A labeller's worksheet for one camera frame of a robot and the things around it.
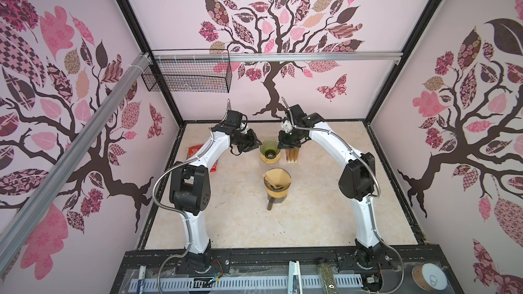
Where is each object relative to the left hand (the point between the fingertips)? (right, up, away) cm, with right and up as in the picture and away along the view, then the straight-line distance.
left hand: (261, 145), depth 90 cm
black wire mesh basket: (-46, +42, +32) cm, 70 cm away
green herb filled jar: (+23, -45, -23) cm, 55 cm away
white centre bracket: (+12, -43, -20) cm, 49 cm away
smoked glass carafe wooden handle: (+4, -24, -9) cm, 25 cm away
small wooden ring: (+2, -7, +2) cm, 7 cm away
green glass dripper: (+4, -3, +5) cm, 7 cm away
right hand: (+8, +1, +1) cm, 8 cm away
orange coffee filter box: (+15, -5, +13) cm, 20 cm away
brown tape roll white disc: (+57, -43, -24) cm, 75 cm away
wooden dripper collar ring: (+7, -20, -9) cm, 23 cm away
